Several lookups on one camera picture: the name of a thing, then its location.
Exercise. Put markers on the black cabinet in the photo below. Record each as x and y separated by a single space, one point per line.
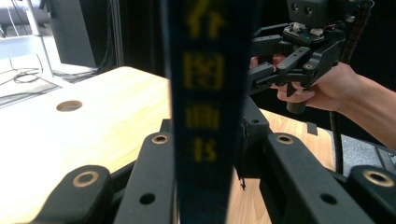
71 31

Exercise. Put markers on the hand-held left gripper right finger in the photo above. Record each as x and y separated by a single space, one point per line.
299 180

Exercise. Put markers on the colourful children's picture book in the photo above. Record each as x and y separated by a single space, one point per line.
205 93

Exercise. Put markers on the grey metal table bracket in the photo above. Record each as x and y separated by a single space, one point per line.
312 128

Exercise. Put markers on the white metal desk frame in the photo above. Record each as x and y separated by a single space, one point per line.
39 40

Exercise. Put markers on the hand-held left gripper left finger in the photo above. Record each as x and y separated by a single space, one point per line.
149 186

